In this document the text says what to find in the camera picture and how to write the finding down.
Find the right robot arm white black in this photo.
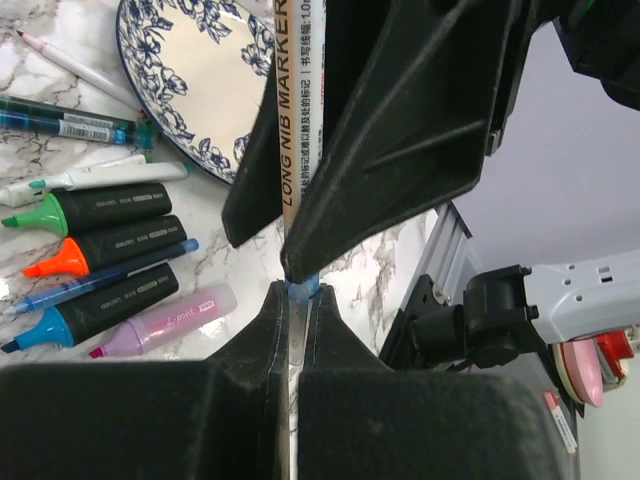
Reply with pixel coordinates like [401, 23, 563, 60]
[222, 1, 639, 368]

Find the blue floral white plate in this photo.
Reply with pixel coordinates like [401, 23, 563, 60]
[116, 0, 275, 184]

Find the orange capped black highlighter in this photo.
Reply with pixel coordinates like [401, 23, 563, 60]
[22, 215, 187, 278]

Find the light blue clear pen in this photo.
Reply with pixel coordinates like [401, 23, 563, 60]
[1, 238, 199, 315]

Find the red capped white marker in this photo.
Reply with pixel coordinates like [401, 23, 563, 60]
[1, 31, 144, 116]

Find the light blue pen cap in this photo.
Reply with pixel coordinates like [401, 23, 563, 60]
[287, 274, 319, 366]

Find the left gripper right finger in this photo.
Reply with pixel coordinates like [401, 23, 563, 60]
[297, 286, 558, 479]

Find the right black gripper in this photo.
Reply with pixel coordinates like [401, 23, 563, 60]
[281, 0, 570, 283]

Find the dark slim pen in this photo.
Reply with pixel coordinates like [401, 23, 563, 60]
[1, 94, 153, 134]

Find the purple capped highlighter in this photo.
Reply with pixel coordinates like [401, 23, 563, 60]
[89, 283, 237, 359]

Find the aluminium frame rail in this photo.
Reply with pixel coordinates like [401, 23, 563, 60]
[377, 202, 484, 371]

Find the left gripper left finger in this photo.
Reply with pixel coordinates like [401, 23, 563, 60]
[1, 281, 289, 479]

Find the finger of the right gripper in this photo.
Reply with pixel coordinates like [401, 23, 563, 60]
[222, 46, 314, 247]

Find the green capped white marker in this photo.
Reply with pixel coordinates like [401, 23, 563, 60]
[1, 153, 190, 207]

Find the green capped black highlighter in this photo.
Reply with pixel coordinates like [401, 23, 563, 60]
[1, 183, 172, 237]

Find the blue capped black highlighter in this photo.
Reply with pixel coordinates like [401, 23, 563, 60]
[1, 263, 179, 353]

